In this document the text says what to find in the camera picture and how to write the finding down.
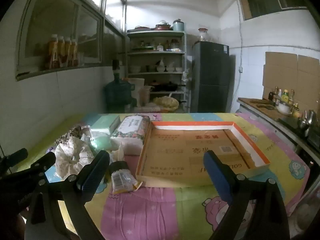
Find wall cable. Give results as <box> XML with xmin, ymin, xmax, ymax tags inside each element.
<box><xmin>229</xmin><ymin>0</ymin><xmax>244</xmax><ymax>113</ymax></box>

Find white metal shelf rack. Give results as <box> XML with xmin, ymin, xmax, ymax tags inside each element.
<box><xmin>126</xmin><ymin>30</ymin><xmax>187</xmax><ymax>113</ymax></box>

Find black flat cooktop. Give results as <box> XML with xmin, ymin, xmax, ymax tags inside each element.
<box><xmin>279</xmin><ymin>117</ymin><xmax>304</xmax><ymax>130</ymax></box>

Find leopard print scrunchie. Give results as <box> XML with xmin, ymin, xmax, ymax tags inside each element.
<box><xmin>60</xmin><ymin>124</ymin><xmax>83</xmax><ymax>143</ymax></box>

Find black frying pan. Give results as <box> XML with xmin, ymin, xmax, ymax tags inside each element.
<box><xmin>151</xmin><ymin>81</ymin><xmax>187</xmax><ymax>92</ymax></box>

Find white bowl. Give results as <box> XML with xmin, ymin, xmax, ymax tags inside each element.
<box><xmin>276</xmin><ymin>102</ymin><xmax>292</xmax><ymax>115</ymax></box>

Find cardboard tray with orange rim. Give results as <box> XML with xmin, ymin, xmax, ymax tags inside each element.
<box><xmin>135</xmin><ymin>121</ymin><xmax>271</xmax><ymax>188</ymax></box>

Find kitchen counter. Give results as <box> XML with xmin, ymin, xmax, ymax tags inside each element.
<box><xmin>237</xmin><ymin>97</ymin><xmax>320</xmax><ymax>160</ymax></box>

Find pale wrapped bundle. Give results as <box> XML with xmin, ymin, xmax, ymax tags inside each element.
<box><xmin>134</xmin><ymin>105</ymin><xmax>163</xmax><ymax>113</ymax></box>

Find blue water jug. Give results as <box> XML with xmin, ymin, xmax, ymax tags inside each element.
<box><xmin>103</xmin><ymin>73</ymin><xmax>135</xmax><ymax>113</ymax></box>

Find glass sliding cabinet window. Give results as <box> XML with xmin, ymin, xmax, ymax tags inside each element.
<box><xmin>15</xmin><ymin>0</ymin><xmax>125</xmax><ymax>80</ymax></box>

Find white tissue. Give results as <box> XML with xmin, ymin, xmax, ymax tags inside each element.
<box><xmin>110</xmin><ymin>142</ymin><xmax>127</xmax><ymax>162</ymax></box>

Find row of condiment bottles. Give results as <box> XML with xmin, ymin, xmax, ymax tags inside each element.
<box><xmin>268</xmin><ymin>86</ymin><xmax>299</xmax><ymax>108</ymax></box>

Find black soft roll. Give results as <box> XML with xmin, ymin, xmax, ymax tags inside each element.
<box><xmin>109</xmin><ymin>160</ymin><xmax>128</xmax><ymax>174</ymax></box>

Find cardboard sheet on wall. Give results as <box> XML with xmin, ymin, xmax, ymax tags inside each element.
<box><xmin>262</xmin><ymin>52</ymin><xmax>320</xmax><ymax>113</ymax></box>

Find white lace cloth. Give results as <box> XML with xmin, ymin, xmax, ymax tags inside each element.
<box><xmin>54</xmin><ymin>137</ymin><xmax>97</xmax><ymax>178</ymax></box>

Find light blue enamel pot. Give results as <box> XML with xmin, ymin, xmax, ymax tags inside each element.
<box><xmin>172</xmin><ymin>19</ymin><xmax>185</xmax><ymax>32</ymax></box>

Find glass jar with lid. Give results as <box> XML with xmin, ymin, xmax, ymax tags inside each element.
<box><xmin>198</xmin><ymin>28</ymin><xmax>209</xmax><ymax>42</ymax></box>

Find clear plastic jug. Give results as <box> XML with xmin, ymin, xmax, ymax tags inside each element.
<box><xmin>139</xmin><ymin>85</ymin><xmax>153</xmax><ymax>105</ymax></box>

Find dark grey refrigerator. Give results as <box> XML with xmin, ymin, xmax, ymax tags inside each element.
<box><xmin>191</xmin><ymin>41</ymin><xmax>230</xmax><ymax>113</ymax></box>

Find red rimmed basin with lid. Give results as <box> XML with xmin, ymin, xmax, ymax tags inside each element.
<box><xmin>155</xmin><ymin>20</ymin><xmax>173</xmax><ymax>30</ymax></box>

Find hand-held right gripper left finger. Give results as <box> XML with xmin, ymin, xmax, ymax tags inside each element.
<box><xmin>24</xmin><ymin>150</ymin><xmax>111</xmax><ymax>240</ymax></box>

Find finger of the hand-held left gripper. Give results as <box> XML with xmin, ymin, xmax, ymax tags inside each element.
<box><xmin>0</xmin><ymin>148</ymin><xmax>28</xmax><ymax>172</ymax></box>
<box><xmin>30</xmin><ymin>151</ymin><xmax>57</xmax><ymax>178</ymax></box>

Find green item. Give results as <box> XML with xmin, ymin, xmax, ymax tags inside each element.
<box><xmin>82</xmin><ymin>130</ymin><xmax>118</xmax><ymax>153</ymax></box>

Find row of white bowls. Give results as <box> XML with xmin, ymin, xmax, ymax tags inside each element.
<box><xmin>129</xmin><ymin>60</ymin><xmax>184</xmax><ymax>73</ymax></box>

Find mint green box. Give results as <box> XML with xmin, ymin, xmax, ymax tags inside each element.
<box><xmin>89</xmin><ymin>115</ymin><xmax>121</xmax><ymax>135</ymax></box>

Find small clear barcode packet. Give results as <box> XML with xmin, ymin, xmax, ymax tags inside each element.
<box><xmin>110</xmin><ymin>169</ymin><xmax>143</xmax><ymax>195</ymax></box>

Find white sack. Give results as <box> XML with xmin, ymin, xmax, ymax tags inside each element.
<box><xmin>128</xmin><ymin>78</ymin><xmax>145</xmax><ymax>100</ymax></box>

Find floral tissue pack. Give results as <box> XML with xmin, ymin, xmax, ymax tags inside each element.
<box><xmin>110</xmin><ymin>115</ymin><xmax>151</xmax><ymax>155</ymax></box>

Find steel kettle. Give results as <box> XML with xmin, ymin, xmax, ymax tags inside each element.
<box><xmin>299</xmin><ymin>110</ymin><xmax>317</xmax><ymax>137</ymax></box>

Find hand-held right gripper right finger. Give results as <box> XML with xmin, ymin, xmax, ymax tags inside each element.
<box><xmin>203</xmin><ymin>150</ymin><xmax>292</xmax><ymax>240</ymax></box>

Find row of shelf jars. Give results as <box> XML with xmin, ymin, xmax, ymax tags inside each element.
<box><xmin>132</xmin><ymin>39</ymin><xmax>184</xmax><ymax>52</ymax></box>

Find black gas stove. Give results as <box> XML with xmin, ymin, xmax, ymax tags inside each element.
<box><xmin>306</xmin><ymin>125</ymin><xmax>320</xmax><ymax>150</ymax></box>

